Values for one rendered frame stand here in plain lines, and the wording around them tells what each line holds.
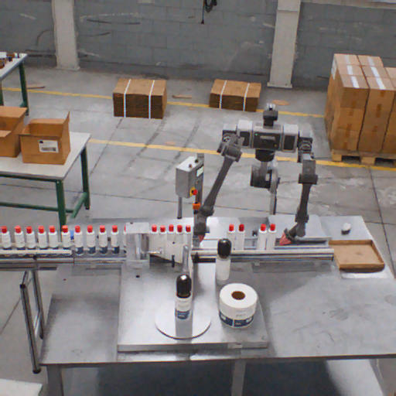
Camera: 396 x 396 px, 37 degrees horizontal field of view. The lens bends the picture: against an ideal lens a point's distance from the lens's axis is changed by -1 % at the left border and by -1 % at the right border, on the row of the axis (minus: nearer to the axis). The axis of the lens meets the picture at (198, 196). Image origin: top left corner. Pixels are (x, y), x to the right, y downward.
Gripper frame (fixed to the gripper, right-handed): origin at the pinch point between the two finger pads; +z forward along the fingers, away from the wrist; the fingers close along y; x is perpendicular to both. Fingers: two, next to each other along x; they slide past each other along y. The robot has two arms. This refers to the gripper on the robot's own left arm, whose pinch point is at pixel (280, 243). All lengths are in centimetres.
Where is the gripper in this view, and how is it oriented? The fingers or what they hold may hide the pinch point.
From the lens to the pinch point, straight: 382.2
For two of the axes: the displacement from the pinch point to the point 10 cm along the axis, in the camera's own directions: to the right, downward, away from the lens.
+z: -6.7, 6.5, 3.6
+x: 7.4, 5.4, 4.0
